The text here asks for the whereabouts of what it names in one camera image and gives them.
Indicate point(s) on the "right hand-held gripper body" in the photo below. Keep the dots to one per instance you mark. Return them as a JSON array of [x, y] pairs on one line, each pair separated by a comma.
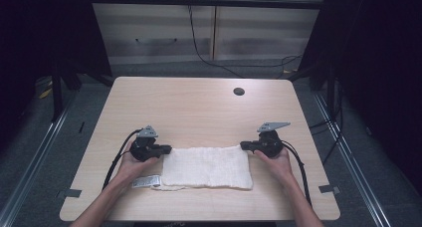
[[270, 142]]

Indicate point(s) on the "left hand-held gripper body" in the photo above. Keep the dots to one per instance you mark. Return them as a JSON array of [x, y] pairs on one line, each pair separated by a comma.
[[144, 149]]

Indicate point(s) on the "white towel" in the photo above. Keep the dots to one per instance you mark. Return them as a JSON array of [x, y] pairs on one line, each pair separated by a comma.
[[207, 169]]

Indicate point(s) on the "person's left hand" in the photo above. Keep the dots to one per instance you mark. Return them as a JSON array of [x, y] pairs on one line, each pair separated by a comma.
[[134, 169]]

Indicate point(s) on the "person's right hand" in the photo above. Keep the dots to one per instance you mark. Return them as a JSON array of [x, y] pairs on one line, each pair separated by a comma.
[[278, 167]]

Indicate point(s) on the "dark round table grommet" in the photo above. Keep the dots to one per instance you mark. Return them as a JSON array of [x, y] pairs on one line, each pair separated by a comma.
[[239, 91]]

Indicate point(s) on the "small black floor strip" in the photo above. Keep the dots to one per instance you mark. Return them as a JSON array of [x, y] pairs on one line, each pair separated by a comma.
[[81, 127]]

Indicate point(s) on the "grey tape piece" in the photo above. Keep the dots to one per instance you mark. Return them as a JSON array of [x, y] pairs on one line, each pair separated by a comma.
[[73, 193], [329, 189]]

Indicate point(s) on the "black metal stand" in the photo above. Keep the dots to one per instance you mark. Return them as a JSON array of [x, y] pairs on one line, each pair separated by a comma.
[[57, 94]]

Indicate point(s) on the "yellow floor item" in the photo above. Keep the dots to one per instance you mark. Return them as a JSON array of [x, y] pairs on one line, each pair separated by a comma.
[[45, 93]]

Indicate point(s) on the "black curtain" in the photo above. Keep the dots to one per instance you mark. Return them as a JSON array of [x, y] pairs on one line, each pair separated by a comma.
[[40, 38], [378, 71]]

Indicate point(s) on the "metal floor rail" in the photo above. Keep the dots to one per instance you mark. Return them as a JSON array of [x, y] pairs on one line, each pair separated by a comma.
[[30, 167], [351, 160]]

